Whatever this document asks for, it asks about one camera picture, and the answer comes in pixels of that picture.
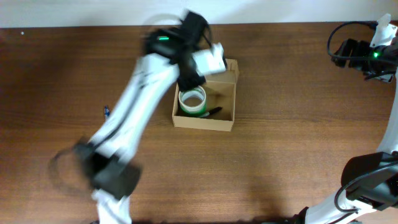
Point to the open cardboard box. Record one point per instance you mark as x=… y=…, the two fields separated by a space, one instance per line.
x=220 y=91

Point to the green tape roll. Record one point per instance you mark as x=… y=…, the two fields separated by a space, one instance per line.
x=193 y=110

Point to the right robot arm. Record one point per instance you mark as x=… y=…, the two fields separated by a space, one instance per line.
x=368 y=182

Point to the cream masking tape roll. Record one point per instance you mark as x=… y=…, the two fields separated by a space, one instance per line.
x=192 y=97

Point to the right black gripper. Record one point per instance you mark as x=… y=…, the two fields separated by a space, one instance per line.
x=347 y=50

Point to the black and white permanent marker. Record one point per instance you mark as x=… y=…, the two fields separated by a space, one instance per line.
x=210 y=112

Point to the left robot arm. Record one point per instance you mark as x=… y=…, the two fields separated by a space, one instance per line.
x=181 y=54

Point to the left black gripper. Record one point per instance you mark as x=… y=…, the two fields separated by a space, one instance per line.
x=189 y=80

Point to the blue gel pen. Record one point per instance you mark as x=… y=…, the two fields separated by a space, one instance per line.
x=106 y=112

